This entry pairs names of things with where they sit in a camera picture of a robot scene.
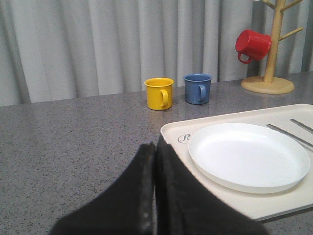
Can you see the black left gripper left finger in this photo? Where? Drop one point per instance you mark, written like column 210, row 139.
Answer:
column 125, row 208

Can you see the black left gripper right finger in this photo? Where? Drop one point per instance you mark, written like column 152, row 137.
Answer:
column 185, row 207

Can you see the white round plate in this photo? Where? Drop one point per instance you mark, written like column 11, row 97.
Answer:
column 249, row 158

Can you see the yellow enamel mug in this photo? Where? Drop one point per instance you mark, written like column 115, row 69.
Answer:
column 159, row 93

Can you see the blue enamel mug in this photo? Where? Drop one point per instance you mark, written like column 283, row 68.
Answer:
column 197, row 88

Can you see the wooden mug tree stand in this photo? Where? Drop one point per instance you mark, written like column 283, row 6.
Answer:
column 269, row 84

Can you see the red enamel mug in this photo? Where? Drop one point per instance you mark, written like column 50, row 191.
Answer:
column 252, row 45

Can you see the grey pleated curtain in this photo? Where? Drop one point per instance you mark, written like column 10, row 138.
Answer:
column 61, row 49

